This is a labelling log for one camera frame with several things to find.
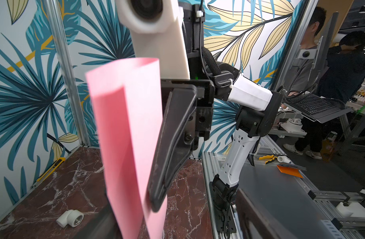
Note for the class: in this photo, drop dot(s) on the aluminium frame post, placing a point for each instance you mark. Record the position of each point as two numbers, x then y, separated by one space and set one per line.
74 115
293 44

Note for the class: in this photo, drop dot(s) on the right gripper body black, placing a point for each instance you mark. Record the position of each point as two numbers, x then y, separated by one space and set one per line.
187 105

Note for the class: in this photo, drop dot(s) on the yellow utility knife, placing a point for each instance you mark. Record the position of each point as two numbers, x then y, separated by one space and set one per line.
50 171

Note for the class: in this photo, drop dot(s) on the right aluminium frame post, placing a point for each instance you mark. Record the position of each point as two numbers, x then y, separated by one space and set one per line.
293 44

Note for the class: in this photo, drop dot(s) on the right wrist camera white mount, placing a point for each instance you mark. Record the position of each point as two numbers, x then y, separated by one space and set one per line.
156 32

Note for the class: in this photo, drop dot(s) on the white pvc elbow fitting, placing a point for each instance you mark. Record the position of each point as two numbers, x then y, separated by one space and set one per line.
70 218

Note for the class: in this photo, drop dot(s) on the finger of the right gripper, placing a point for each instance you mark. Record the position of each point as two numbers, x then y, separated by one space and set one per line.
166 164

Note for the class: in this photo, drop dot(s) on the orange card on bench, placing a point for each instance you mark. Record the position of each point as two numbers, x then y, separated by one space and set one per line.
290 171

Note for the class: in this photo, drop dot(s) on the left aluminium frame post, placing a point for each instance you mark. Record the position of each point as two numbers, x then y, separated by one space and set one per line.
74 115

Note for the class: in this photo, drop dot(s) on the person in grey shirt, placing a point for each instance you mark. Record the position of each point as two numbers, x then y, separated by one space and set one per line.
301 77

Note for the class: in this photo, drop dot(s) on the person in dark shirt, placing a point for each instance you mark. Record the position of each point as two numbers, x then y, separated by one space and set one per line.
344 77

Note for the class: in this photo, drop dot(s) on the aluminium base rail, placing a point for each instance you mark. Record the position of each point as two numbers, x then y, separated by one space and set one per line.
286 197

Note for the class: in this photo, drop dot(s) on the yellow black pliers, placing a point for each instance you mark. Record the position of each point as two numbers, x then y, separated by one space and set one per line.
268 158

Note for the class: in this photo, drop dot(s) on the pink square paper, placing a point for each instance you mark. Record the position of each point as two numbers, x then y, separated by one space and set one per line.
127 106

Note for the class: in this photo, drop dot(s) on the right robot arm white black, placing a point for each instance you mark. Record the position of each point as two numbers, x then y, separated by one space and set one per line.
254 119

